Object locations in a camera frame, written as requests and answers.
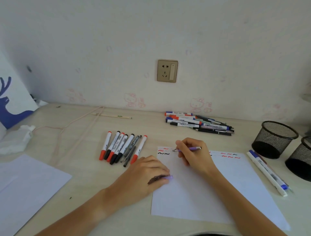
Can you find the person's left hand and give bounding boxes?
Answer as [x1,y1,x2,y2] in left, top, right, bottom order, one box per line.
[104,155,170,211]

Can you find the paper-wrapped chopsticks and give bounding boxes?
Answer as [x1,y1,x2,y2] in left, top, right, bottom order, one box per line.
[91,113,132,119]

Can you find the white plastic bag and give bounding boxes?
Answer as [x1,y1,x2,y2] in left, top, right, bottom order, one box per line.
[0,52,39,129]

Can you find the thin pink cord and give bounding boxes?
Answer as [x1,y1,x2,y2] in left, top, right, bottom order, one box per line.
[33,106,105,166]

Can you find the gold wall socket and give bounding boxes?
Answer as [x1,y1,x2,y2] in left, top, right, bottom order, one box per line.
[157,59,179,83]

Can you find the person's right hand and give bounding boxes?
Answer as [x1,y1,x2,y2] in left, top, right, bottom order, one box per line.
[175,138,220,184]

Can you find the white paper sheet with squiggles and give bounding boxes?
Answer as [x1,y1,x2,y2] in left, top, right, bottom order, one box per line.
[150,146,291,231]

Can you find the red-capped white marker pen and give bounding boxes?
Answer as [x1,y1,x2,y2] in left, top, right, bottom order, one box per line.
[99,131,112,161]
[131,135,148,165]
[107,132,125,163]

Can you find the person's right forearm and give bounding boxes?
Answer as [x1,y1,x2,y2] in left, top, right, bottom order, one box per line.
[206,170,290,236]

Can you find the white slim pen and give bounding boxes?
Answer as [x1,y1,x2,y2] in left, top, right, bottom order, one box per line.
[247,151,288,197]

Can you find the wooden pencil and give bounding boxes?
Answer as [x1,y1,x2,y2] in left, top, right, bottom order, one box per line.
[257,154,294,194]

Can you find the person's left forearm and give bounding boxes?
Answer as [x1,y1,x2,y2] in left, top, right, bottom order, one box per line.
[34,188,115,236]

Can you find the blank white paper sheet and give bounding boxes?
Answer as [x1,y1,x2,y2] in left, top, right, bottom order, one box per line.
[0,154,73,236]

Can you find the crumpled white tissue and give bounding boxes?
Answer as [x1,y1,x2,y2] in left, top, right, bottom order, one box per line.
[0,125,36,155]

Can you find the light wooden table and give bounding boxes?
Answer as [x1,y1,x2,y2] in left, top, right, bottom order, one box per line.
[0,102,311,236]

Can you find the clear acrylic rack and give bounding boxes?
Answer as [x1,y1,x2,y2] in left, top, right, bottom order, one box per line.
[300,82,311,136]

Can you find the blue-capped white marker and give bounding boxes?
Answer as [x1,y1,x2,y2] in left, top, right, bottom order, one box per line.
[249,149,290,191]

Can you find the black mesh cup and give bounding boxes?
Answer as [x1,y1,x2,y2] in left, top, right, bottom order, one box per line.
[251,121,299,160]
[285,136,311,182]

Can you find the pile of assorted pens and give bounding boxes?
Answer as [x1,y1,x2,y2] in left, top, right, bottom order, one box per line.
[164,111,235,136]

